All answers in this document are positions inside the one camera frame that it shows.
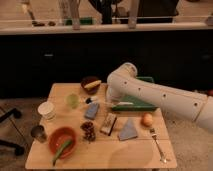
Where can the wooden table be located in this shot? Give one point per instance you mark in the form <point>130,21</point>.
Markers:
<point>106,152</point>

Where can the silver fork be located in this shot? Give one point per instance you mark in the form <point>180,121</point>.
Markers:
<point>163,158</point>

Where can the yellow corn cob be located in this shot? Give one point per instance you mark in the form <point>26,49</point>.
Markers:
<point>92,84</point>

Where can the green plastic tray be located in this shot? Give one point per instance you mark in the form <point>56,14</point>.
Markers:
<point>124,95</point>

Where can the brown grape bunch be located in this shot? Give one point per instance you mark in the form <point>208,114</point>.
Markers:
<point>89,133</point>

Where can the folded blue cloth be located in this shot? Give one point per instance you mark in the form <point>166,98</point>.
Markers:
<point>128,131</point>

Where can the white lidded cup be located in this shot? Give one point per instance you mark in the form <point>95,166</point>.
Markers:
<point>46,110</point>

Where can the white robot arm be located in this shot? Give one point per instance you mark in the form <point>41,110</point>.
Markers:
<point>193,106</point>

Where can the blue sponge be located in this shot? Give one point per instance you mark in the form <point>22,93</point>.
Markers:
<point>91,111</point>

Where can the orange bowl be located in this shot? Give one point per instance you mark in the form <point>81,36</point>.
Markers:
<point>59,136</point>

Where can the metal cup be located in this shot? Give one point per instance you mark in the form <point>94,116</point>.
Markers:
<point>38,133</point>

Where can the green translucent cup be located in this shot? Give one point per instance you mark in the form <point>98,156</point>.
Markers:
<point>73,101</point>

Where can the white dish brush black bristles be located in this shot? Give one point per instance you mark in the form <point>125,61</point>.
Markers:
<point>94,99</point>

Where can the orange fruit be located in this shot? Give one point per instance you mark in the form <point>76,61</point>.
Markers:
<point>147,120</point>

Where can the green pea pod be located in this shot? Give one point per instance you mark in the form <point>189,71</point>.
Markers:
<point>60,151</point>

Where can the brown wooden block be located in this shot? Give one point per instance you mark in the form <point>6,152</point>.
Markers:
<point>108,124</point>

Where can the dark brown bowl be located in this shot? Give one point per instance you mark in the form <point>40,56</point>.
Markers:
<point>87,80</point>

